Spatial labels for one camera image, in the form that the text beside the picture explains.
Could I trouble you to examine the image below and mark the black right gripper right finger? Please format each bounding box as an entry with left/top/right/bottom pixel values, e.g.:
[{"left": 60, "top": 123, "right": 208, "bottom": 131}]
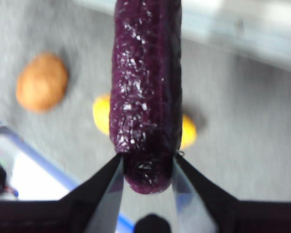
[{"left": 171, "top": 154, "right": 291, "bottom": 233}]

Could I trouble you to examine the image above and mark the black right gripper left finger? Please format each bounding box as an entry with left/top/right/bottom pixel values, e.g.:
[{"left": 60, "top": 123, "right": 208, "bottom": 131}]
[{"left": 0, "top": 154, "right": 126, "bottom": 233}]

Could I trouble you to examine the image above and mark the purple eggplant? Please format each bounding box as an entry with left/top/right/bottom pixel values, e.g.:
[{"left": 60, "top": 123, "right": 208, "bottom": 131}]
[{"left": 108, "top": 0, "right": 185, "bottom": 195}]

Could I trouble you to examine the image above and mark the yellow corn cob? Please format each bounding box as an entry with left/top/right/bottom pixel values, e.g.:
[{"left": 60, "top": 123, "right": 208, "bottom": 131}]
[{"left": 92, "top": 94, "right": 197, "bottom": 149}]

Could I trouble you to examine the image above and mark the brown potato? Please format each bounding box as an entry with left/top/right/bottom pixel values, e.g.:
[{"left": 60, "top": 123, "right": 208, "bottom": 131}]
[{"left": 16, "top": 51, "right": 69, "bottom": 113}]

